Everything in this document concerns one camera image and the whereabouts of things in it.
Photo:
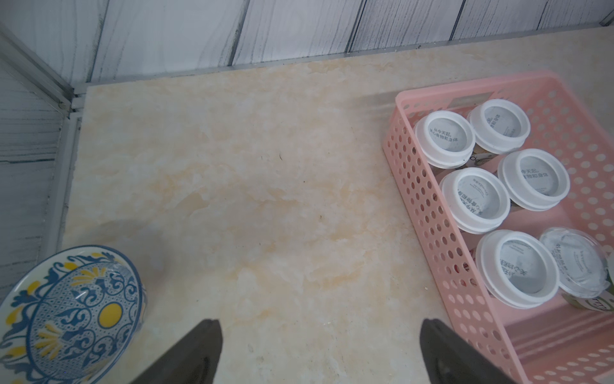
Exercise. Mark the left aluminium frame post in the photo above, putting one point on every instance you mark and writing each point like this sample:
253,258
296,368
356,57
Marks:
25,66

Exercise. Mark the blue yellow patterned bowl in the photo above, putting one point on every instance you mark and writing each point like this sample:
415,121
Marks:
70,318

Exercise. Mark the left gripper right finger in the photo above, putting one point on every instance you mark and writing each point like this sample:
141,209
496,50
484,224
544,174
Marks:
450,359

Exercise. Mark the yogurt cup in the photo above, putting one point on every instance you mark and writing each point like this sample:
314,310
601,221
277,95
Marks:
477,200
580,260
500,126
535,180
517,269
603,302
446,139

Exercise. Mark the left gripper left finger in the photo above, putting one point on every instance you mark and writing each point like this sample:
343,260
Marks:
193,359

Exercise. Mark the pink perforated plastic basket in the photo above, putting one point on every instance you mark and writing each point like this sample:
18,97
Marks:
555,342

